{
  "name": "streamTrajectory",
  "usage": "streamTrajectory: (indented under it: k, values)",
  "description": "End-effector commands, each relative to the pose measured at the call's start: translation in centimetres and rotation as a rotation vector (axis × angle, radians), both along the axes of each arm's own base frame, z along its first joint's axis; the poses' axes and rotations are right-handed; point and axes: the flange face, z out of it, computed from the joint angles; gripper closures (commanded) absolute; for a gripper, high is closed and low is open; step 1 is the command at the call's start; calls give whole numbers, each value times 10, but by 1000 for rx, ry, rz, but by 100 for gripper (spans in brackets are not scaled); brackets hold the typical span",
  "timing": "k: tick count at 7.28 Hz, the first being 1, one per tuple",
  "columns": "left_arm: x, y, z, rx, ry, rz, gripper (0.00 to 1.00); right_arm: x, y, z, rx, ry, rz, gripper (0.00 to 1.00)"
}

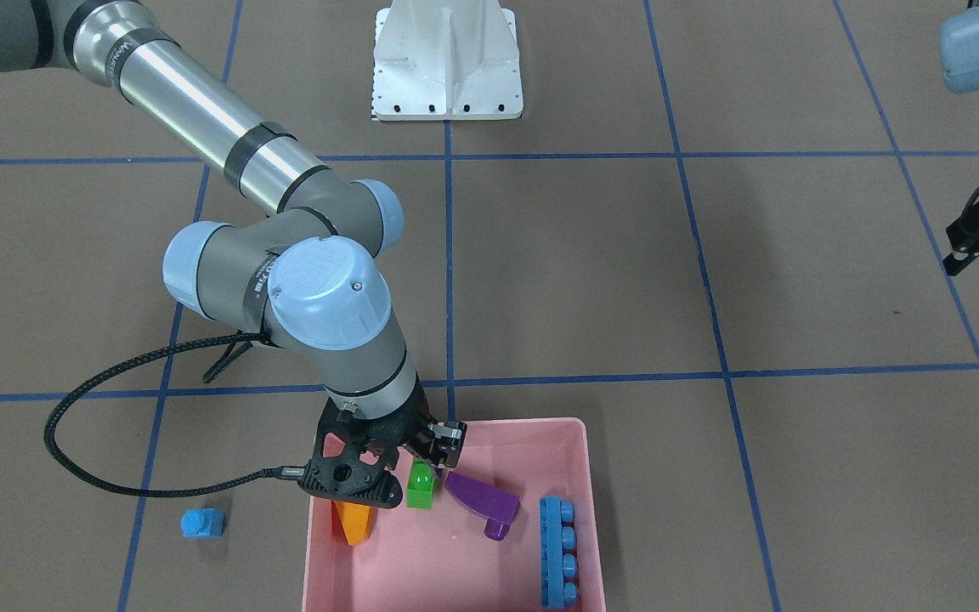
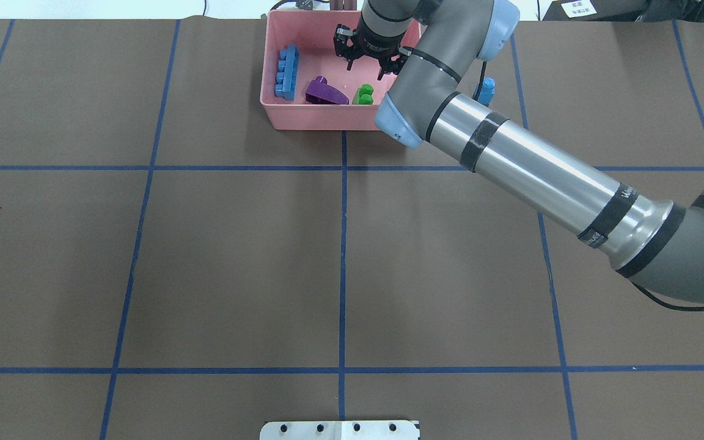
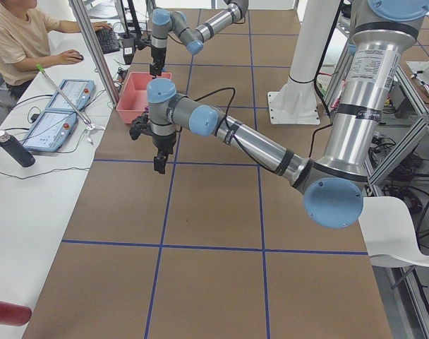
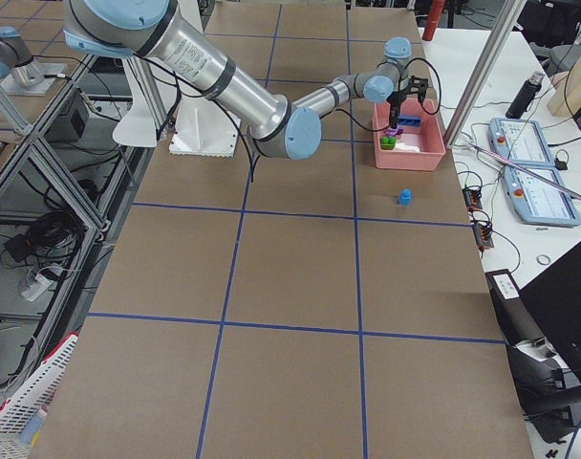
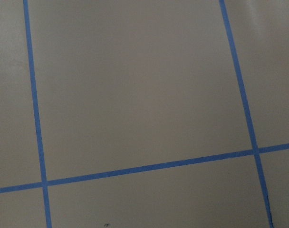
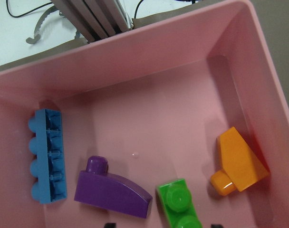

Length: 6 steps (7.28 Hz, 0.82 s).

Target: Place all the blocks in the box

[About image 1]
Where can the purple curved toy block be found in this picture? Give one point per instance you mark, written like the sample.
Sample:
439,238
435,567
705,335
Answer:
498,508

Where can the green toy block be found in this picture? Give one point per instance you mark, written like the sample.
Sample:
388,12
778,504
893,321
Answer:
421,484

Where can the long blue studded block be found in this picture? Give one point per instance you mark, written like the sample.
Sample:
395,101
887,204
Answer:
559,568

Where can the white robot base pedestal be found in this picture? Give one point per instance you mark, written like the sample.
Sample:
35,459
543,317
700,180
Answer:
446,61

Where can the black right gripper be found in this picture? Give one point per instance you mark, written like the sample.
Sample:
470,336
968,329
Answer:
439,443

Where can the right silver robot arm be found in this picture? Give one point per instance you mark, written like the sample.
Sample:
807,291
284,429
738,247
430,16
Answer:
303,278

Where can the small blue toy block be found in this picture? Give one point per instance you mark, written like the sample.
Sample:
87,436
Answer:
202,523

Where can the pink plastic box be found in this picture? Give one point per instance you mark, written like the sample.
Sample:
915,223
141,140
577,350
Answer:
440,559

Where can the orange toy block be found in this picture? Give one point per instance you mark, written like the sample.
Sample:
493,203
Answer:
356,521

